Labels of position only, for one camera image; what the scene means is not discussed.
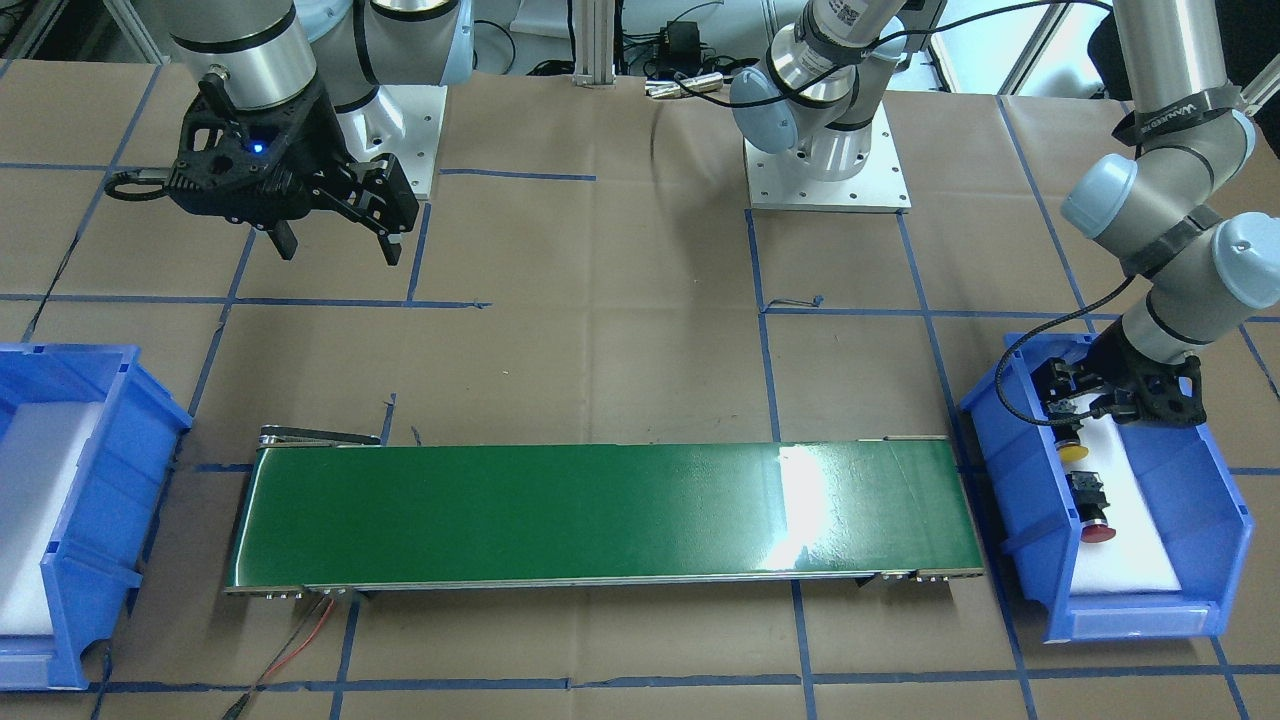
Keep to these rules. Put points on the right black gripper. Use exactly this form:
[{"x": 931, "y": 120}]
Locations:
[{"x": 308, "y": 143}]

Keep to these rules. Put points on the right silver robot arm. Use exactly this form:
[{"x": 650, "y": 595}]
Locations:
[{"x": 270, "y": 50}]

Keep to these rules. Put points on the black power adapter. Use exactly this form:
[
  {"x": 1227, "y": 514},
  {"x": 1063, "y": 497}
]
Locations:
[{"x": 679, "y": 43}]

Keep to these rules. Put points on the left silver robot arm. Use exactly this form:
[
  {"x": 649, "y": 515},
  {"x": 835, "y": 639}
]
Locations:
[{"x": 823, "y": 77}]

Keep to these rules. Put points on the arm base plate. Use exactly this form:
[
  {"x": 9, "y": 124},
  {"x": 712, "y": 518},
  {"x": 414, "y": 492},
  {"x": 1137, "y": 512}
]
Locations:
[
  {"x": 405, "y": 121},
  {"x": 858, "y": 172}
]

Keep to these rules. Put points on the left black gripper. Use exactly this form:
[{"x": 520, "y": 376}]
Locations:
[{"x": 1120, "y": 357}]

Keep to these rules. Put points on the blue plastic bin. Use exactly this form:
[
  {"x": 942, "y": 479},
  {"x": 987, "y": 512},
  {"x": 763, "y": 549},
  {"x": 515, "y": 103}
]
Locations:
[
  {"x": 91, "y": 561},
  {"x": 1198, "y": 511}
]

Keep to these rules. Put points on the green conveyor belt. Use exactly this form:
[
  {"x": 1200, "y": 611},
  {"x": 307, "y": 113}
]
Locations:
[{"x": 333, "y": 518}]

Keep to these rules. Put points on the aluminium frame post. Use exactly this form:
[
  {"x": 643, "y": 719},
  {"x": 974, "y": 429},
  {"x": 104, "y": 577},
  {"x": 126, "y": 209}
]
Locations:
[{"x": 594, "y": 34}]

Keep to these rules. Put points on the bin white foam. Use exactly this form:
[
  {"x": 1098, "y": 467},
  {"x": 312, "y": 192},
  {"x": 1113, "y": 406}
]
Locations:
[
  {"x": 39, "y": 460},
  {"x": 1135, "y": 561}
]

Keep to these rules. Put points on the red push button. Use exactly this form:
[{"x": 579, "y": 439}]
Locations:
[{"x": 1090, "y": 500}]

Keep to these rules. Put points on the yellow push button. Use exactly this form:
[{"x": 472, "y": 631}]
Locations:
[{"x": 1068, "y": 443}]

